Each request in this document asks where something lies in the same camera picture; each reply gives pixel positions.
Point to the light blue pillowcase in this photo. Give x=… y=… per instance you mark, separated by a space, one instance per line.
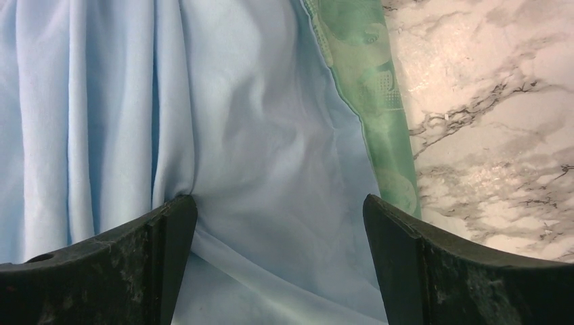
x=111 y=108

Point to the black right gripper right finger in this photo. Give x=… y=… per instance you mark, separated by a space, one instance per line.
x=427 y=275

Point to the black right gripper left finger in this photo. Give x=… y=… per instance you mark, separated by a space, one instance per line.
x=131 y=274

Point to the green patterned cloth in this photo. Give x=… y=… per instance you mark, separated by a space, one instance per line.
x=354 y=40

